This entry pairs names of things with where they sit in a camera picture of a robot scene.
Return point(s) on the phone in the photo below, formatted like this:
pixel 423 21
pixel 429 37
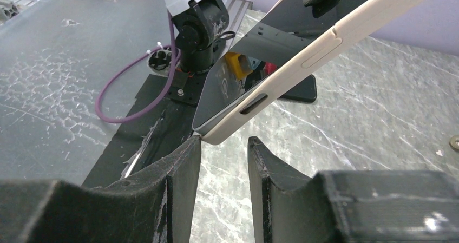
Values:
pixel 305 91

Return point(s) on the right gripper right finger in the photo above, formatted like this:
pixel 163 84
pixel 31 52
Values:
pixel 349 205

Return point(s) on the beige phone case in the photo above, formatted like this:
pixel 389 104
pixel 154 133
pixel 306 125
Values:
pixel 358 24

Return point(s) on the black smartphone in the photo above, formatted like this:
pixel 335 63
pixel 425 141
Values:
pixel 284 31

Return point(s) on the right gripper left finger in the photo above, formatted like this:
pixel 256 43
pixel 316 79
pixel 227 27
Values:
pixel 156 204

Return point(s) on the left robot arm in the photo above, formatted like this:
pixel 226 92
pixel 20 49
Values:
pixel 199 23

